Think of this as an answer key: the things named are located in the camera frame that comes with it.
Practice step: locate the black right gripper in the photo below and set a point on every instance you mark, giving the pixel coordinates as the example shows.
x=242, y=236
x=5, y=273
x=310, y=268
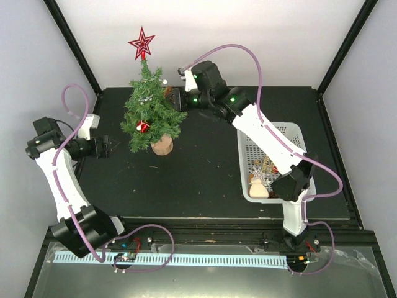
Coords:
x=181, y=104

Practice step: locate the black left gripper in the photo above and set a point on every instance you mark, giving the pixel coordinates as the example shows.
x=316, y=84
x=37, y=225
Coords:
x=105, y=140

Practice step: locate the brown pine cone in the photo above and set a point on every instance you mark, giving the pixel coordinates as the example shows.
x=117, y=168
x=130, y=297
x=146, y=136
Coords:
x=168, y=93
x=272, y=195

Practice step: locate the small green christmas tree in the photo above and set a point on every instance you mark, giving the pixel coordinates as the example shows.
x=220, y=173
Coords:
x=147, y=102

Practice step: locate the red glitter star ornament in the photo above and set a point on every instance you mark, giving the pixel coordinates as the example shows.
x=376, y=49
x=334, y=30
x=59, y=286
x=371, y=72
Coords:
x=141, y=44

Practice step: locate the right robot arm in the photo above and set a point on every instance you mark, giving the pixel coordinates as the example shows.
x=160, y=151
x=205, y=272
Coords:
x=206, y=89

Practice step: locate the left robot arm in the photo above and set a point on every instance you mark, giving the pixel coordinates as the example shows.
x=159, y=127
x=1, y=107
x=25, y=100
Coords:
x=79, y=223

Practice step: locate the brown tree base pot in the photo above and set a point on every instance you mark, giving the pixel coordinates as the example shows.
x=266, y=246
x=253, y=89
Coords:
x=164, y=146

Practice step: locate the silver star ornament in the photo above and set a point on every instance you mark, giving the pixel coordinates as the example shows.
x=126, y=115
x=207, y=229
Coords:
x=256, y=174

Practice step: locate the wooden snowman ornament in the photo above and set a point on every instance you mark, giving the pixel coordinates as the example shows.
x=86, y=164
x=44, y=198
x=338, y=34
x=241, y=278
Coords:
x=257, y=189

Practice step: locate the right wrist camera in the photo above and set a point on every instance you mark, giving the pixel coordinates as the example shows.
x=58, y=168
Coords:
x=187, y=76

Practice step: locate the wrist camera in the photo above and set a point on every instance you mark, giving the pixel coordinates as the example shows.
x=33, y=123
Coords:
x=187, y=76
x=91, y=122

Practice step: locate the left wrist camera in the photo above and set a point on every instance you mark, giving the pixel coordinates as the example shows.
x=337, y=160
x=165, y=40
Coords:
x=91, y=122

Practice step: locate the white slotted cable duct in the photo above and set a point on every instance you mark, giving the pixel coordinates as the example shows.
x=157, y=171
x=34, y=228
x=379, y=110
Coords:
x=205, y=260

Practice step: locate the black corner frame post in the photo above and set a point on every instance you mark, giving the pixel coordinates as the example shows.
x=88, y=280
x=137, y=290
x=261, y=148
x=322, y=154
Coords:
x=70, y=39

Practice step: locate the right black corner post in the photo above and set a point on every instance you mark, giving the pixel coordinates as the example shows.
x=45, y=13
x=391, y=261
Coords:
x=348, y=41

